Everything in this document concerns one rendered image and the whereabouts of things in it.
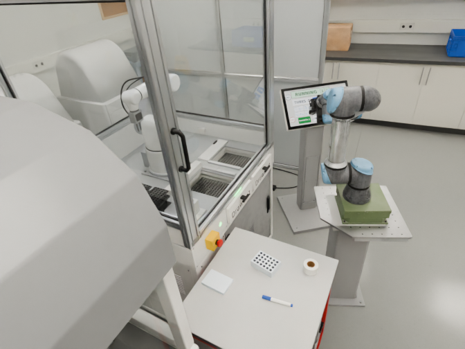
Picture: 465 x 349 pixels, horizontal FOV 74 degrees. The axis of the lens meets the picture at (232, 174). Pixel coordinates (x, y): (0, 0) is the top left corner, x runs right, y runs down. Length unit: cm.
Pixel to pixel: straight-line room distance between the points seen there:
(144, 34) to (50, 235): 62
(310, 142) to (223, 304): 153
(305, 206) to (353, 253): 100
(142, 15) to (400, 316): 228
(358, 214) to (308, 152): 95
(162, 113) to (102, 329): 66
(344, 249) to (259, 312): 79
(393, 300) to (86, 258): 220
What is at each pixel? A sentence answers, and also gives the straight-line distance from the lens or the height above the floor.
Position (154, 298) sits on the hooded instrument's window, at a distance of 90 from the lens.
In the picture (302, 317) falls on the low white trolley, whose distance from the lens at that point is 147.
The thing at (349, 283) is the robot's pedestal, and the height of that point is 19.
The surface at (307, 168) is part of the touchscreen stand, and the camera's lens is 271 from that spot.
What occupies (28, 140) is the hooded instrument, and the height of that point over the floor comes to 175.
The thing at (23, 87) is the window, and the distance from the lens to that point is 170.
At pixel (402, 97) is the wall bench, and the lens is 447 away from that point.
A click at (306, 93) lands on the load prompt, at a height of 116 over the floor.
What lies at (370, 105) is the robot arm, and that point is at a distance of 155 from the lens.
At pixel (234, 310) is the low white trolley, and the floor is 76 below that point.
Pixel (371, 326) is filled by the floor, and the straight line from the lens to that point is 241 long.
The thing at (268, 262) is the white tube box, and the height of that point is 80.
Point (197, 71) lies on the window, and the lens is 127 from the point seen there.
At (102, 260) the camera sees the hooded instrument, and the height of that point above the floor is 155.
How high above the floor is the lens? 203
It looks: 35 degrees down
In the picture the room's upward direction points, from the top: 5 degrees counter-clockwise
